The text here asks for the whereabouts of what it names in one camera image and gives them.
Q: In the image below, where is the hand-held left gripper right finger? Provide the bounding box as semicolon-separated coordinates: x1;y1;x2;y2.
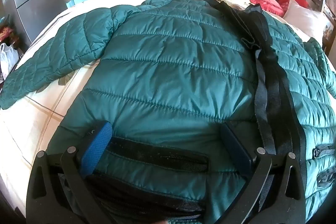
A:
215;123;307;224

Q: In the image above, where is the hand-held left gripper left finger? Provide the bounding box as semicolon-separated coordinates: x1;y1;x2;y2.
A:
26;122;114;224

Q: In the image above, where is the green puffer jacket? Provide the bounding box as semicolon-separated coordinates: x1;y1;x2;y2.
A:
0;0;336;224

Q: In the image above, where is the floral checked bed sheet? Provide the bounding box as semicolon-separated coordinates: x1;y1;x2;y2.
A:
0;0;315;216

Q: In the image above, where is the white plastic bag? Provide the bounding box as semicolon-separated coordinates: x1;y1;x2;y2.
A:
0;43;20;80

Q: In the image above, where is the white pillow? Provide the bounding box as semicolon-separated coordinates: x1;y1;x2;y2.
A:
283;0;332;41

